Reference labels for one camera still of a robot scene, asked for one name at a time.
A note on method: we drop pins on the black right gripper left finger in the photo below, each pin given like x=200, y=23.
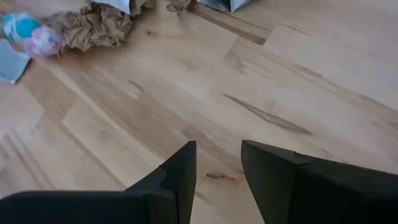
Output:
x=93, y=208

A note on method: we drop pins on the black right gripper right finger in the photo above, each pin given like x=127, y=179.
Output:
x=326, y=193

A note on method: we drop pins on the pale blue packet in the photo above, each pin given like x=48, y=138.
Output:
x=12, y=62

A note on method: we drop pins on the teal and pink plastic wad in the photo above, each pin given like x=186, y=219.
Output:
x=37, y=39

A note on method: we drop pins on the long brown paper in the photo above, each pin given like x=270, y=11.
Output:
x=93, y=28

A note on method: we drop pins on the white packet with black square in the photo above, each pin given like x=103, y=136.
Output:
x=224, y=3

